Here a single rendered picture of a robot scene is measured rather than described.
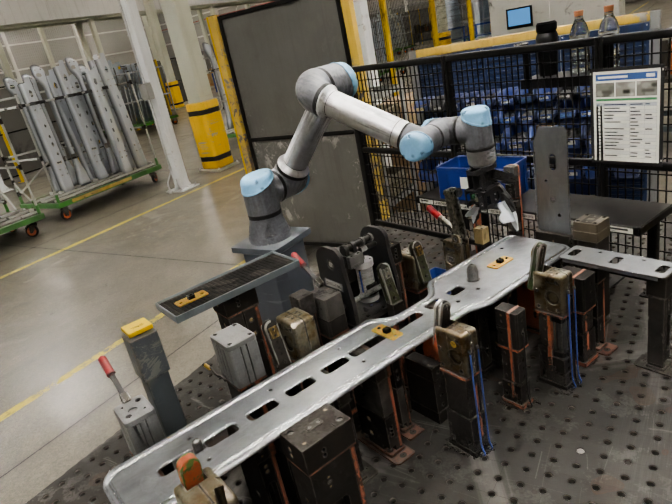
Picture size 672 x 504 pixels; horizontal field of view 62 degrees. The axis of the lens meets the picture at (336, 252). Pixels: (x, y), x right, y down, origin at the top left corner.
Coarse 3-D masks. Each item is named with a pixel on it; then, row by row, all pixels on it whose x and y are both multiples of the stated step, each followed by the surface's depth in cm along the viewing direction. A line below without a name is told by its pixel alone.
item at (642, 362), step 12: (648, 288) 146; (660, 288) 143; (648, 300) 147; (660, 300) 145; (648, 312) 149; (660, 312) 146; (648, 324) 150; (660, 324) 147; (648, 336) 151; (660, 336) 149; (648, 348) 153; (660, 348) 150; (636, 360) 158; (648, 360) 154; (660, 360) 151; (660, 372) 151
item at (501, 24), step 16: (496, 0) 753; (512, 0) 742; (528, 0) 732; (544, 0) 722; (560, 0) 713; (576, 0) 704; (592, 0) 694; (608, 0) 686; (624, 0) 715; (496, 16) 761; (512, 16) 748; (528, 16) 738; (544, 16) 730; (560, 16) 720; (592, 16) 701; (496, 32) 769; (512, 32) 758
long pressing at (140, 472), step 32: (480, 256) 172; (512, 256) 167; (448, 288) 156; (480, 288) 153; (512, 288) 150; (384, 320) 146; (416, 320) 143; (320, 352) 138; (384, 352) 132; (256, 384) 129; (288, 384) 128; (320, 384) 125; (352, 384) 123; (224, 416) 121; (288, 416) 117; (160, 448) 115; (192, 448) 113; (224, 448) 111; (256, 448) 110; (128, 480) 108; (160, 480) 106
